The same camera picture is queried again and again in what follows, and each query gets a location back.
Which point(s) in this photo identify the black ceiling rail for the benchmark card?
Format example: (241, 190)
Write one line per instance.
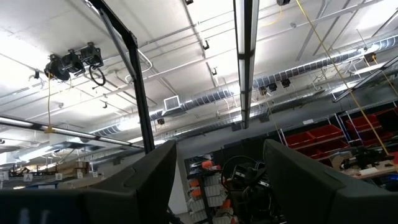
(363, 82)

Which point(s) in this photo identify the brown cardboard boxes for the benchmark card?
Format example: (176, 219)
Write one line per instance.
(73, 169)

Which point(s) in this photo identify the red storage bin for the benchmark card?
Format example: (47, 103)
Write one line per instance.
(328, 131)
(362, 122)
(300, 139)

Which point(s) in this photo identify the white ceiling air vent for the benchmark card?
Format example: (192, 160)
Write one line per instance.
(172, 103)

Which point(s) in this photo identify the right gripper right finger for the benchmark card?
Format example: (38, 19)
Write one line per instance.
(304, 193)

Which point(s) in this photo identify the white small-parts drawer cabinet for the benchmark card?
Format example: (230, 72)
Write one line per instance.
(213, 189)

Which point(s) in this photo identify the wooden workbench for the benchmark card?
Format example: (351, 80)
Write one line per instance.
(388, 166)

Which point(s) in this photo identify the silver spiral air duct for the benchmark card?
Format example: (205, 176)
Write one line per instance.
(211, 96)

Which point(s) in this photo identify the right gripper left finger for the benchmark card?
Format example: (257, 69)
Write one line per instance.
(140, 193)

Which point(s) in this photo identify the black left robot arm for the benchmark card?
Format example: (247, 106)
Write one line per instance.
(248, 193)

